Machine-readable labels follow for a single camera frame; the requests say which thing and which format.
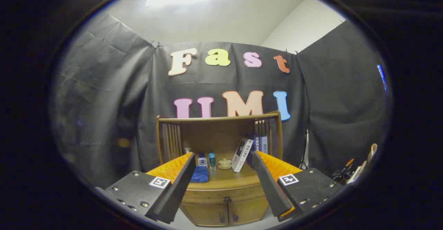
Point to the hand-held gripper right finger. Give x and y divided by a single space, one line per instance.
273 192

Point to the beige cardboard piece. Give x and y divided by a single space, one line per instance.
363 166

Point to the white book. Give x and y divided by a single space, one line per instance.
241 155

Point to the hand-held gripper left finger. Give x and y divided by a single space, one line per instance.
173 195

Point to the black tripod stand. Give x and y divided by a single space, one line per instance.
306 147

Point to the black and orange device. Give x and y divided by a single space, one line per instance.
342 174

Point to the white pump bottle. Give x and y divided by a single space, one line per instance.
187 150

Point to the wooden countertop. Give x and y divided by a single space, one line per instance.
225 177

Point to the cream lidded teacup with saucer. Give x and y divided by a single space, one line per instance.
225 163

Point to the white lotion bottle blue cap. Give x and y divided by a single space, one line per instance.
202 161

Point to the blue light strip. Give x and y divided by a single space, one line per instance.
381 76

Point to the clear blue bottle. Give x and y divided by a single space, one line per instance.
212 160

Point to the dark navy book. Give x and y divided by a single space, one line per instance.
250 158

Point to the blue book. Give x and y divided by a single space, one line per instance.
258 143

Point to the wooden cabinet with shelf hutch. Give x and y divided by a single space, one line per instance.
207 136

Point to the lavender book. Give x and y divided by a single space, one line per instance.
264 146

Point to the folded blue towel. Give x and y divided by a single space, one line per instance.
200 175

